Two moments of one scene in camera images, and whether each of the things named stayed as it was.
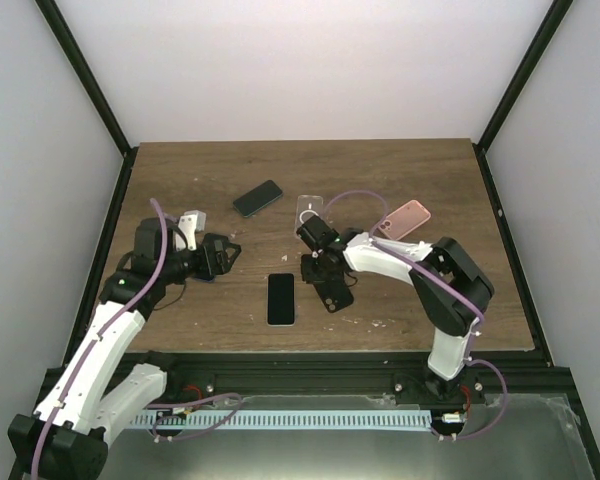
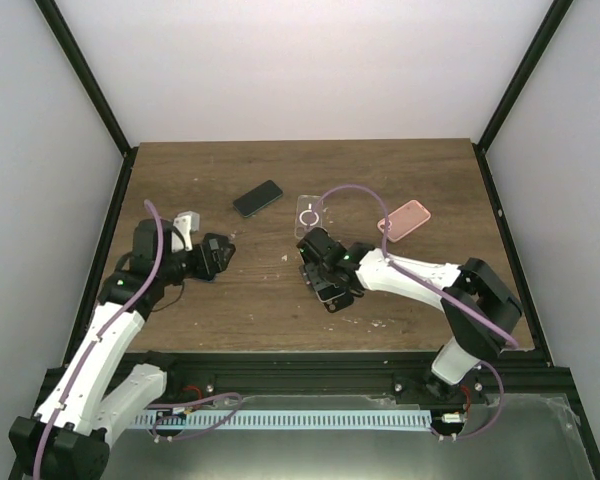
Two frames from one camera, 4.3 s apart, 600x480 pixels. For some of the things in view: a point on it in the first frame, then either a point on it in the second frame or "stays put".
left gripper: x=209 y=270 stays put
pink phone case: x=407 y=218 stays put
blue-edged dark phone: x=257 y=198 stays put
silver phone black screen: x=280 y=299 -> x=329 y=293
